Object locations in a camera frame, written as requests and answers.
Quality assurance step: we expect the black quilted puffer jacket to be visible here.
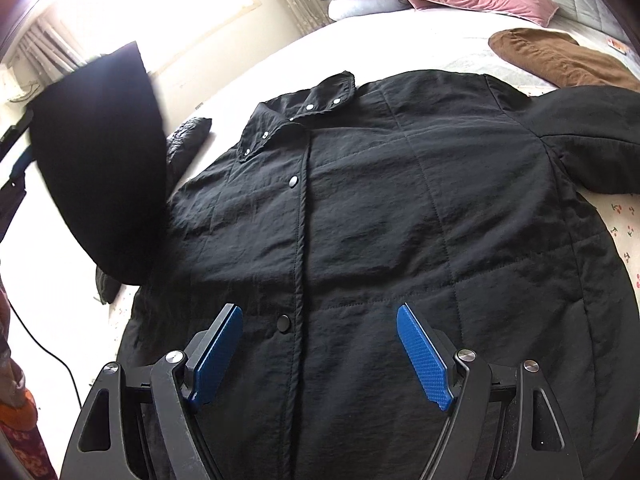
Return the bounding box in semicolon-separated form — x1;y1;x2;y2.
96;117;212;304

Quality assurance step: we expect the black cable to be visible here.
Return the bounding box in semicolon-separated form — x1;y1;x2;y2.
4;296;84;409

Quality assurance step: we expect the black long coat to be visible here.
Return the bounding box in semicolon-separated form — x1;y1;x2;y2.
29;47;639;479

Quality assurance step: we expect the grey curtain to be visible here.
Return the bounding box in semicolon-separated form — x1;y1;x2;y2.
8;10;87;89

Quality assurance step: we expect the left forearm patterned sleeve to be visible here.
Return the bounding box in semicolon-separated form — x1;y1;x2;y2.
1;288;58;480

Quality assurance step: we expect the brown garment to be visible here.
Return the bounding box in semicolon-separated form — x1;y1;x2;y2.
488;28;639;92

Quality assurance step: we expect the cherry print bed sheet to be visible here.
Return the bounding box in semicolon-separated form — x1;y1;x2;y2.
106;6;640;321

